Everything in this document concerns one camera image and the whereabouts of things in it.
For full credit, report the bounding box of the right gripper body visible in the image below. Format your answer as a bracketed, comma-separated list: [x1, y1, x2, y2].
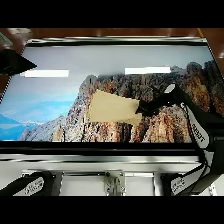
[135, 98, 169, 117]

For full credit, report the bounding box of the beige garment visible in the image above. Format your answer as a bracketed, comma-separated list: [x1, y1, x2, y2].
[86, 89, 144, 127]

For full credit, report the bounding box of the black cable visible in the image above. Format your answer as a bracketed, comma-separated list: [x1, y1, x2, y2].
[180, 101, 214, 197]

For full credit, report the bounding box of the silver frame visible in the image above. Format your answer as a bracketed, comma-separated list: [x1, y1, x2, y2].
[0, 35, 224, 197]

